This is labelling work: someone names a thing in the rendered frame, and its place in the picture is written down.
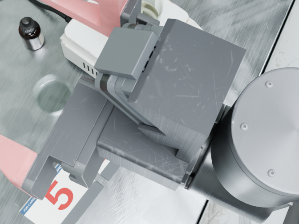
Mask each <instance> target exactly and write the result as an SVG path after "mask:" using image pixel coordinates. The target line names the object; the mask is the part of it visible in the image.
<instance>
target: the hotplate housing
mask: <svg viewBox="0 0 299 224"><path fill-rule="evenodd" d="M71 19H72V17H69V16H67V17H66V19H65V21H66V22H67V23H69V22H70V21H71ZM188 24H190V25H192V26H194V27H196V28H199V29H201V28H200V26H199V25H198V24H197V23H196V22H195V21H194V20H192V19H191V18H189V21H188ZM201 30H202V29H201ZM60 40H61V46H62V50H63V53H64V56H65V58H67V59H68V60H70V61H71V62H73V63H74V64H75V65H77V66H78V67H80V68H81V69H82V70H84V71H85V72H87V73H88V74H89V75H91V76H92V77H93V78H96V76H97V74H98V71H97V70H96V69H95V68H94V65H95V63H96V61H97V60H96V59H95V58H93V57H92V56H91V55H89V54H88V53H86V52H85V51H84V50H82V49H81V48H79V47H78V46H76V45H75V44H74V43H72V42H71V41H69V40H68V39H67V38H66V36H65V34H63V35H62V36H61V37H60Z"/></svg>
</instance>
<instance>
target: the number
mask: <svg viewBox="0 0 299 224"><path fill-rule="evenodd" d="M84 188H85V187H83V186H81V185H79V184H77V183H75V182H73V181H71V180H70V179H69V173H67V172H65V171H64V170H63V169H61V171H60V172H59V173H58V174H57V176H56V177H55V178H54V180H53V182H52V183H51V185H50V187H49V189H48V191H47V193H46V195H45V197H44V199H43V200H39V199H37V200H36V201H35V203H34V204H33V205H32V206H31V208H30V209H29V210H28V211H27V212H26V214H27V215H28V216H29V217H31V218H32V219H33V220H35V221H36V222H37V223H39V224H56V223H57V222H58V220H59V219H60V218H61V217H62V216H63V214H64V213H65V212H66V210H67V209H68V208H69V207H70V205H71V204H72V203H73V202H74V200H75V199H76V198H77V197H78V195H79V194H80V193H81V191H82V190H83V189H84Z"/></svg>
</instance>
